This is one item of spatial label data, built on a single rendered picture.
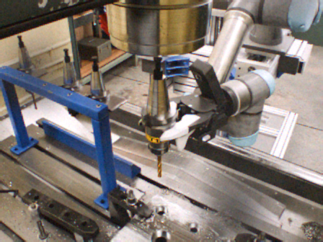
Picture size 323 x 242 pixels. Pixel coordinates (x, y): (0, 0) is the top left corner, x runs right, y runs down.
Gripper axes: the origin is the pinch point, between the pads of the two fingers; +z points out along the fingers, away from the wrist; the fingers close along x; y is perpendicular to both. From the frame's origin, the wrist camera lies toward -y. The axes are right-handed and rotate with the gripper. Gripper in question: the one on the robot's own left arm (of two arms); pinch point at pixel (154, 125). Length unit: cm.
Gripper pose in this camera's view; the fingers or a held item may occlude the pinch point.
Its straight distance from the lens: 59.9
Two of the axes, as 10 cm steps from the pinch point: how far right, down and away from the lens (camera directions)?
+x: -6.4, -4.4, 6.3
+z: -7.7, 3.5, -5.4
